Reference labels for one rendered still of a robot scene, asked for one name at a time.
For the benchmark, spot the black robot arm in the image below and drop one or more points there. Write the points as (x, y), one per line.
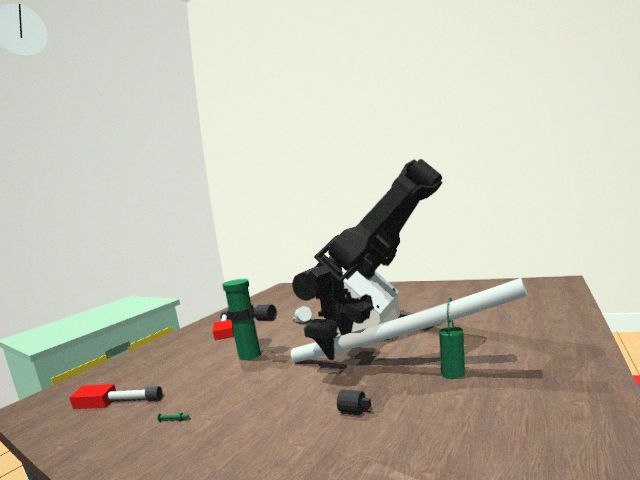
(373, 241)

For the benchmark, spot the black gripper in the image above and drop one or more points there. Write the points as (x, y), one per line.
(324, 331)

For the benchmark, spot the green cylinder with hook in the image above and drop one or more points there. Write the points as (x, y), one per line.
(452, 350)

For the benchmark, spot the white long pipe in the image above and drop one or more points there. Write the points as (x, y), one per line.
(456, 309)

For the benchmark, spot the green cylinder with cap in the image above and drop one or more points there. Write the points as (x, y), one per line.
(245, 333)

